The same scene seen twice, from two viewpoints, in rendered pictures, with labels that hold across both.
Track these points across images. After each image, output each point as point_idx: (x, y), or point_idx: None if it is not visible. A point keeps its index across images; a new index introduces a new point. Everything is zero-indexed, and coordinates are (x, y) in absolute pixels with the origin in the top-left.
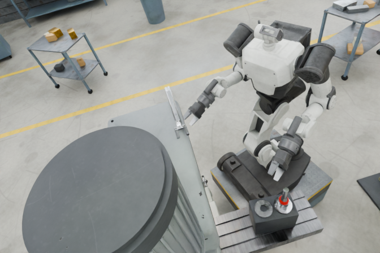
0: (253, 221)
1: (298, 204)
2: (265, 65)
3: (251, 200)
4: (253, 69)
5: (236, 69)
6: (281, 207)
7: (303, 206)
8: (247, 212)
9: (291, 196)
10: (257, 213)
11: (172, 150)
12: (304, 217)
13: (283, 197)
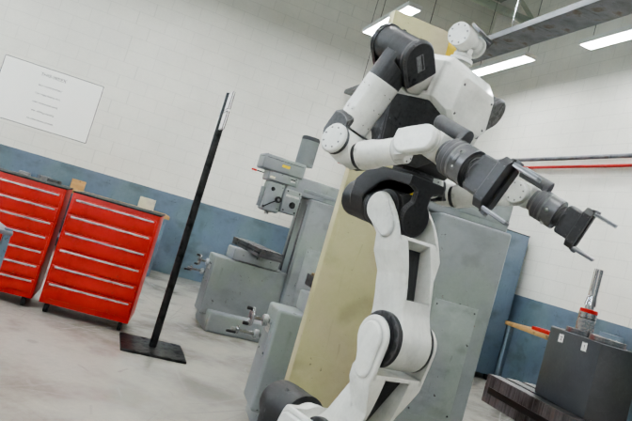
0: (627, 374)
1: (522, 384)
2: (484, 88)
3: (598, 343)
4: (469, 97)
5: (353, 139)
6: (593, 329)
7: (523, 383)
8: (581, 419)
9: (510, 382)
10: (624, 344)
11: None
12: None
13: (597, 294)
